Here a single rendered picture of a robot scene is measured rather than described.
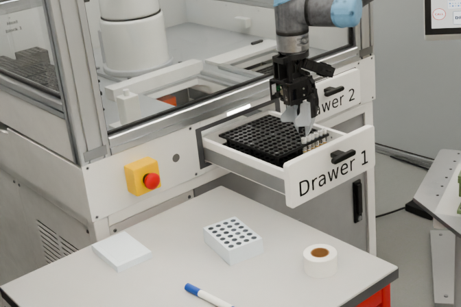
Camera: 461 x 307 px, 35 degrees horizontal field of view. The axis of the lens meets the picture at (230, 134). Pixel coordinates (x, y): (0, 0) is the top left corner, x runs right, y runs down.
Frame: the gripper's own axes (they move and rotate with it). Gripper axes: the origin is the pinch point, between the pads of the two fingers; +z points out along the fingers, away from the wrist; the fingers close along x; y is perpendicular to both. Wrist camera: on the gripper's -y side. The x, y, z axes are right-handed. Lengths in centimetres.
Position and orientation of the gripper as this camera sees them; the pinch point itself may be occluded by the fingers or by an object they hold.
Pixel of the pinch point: (304, 127)
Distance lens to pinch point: 176.7
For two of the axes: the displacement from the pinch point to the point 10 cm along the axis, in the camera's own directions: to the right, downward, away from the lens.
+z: 1.0, 9.2, 3.8
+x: 6.3, 2.4, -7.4
